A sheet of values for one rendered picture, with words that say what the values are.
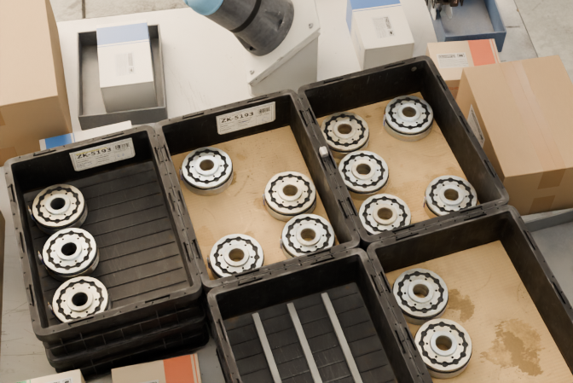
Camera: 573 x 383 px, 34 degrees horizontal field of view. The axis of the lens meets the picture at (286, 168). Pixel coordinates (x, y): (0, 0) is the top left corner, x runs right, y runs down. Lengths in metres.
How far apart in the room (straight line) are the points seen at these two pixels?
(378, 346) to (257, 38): 0.75
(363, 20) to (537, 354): 0.92
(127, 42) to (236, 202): 0.55
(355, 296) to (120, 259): 0.46
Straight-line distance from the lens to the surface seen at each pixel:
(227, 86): 2.26
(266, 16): 2.09
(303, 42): 2.07
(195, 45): 2.35
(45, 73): 2.08
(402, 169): 1.95
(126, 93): 2.19
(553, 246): 2.06
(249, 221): 1.87
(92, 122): 2.20
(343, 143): 1.94
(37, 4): 2.23
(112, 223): 1.90
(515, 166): 1.96
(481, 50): 2.27
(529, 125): 2.03
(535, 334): 1.80
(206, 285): 1.69
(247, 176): 1.93
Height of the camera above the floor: 2.40
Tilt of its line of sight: 54 degrees down
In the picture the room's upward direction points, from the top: 1 degrees counter-clockwise
